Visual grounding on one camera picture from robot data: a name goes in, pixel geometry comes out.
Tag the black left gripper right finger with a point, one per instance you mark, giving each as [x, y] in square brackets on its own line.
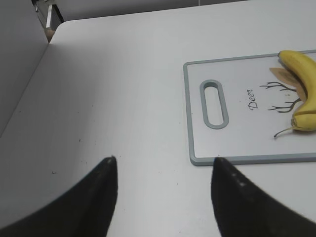
[242, 209]

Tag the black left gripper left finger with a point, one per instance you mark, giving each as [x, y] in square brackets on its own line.
[85, 210]

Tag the yellow banana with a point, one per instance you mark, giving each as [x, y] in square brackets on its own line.
[304, 67]

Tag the white grey-rimmed cutting board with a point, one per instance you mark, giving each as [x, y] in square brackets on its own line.
[238, 109]

